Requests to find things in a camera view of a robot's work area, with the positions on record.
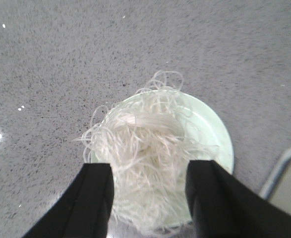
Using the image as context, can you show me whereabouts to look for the black silver kitchen scale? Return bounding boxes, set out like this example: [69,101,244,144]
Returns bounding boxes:
[259,148,291,214]

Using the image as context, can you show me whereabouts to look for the light green round plate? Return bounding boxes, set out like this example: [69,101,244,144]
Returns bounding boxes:
[90,89,234,228]

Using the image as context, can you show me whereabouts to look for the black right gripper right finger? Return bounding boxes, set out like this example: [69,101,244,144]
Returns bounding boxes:
[185,160,291,238]

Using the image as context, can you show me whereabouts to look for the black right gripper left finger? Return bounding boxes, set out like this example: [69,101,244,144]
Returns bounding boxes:
[24,163,114,238]

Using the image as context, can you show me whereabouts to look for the white vermicelli noodle bundle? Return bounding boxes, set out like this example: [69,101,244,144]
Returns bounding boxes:
[77,70,219,238]

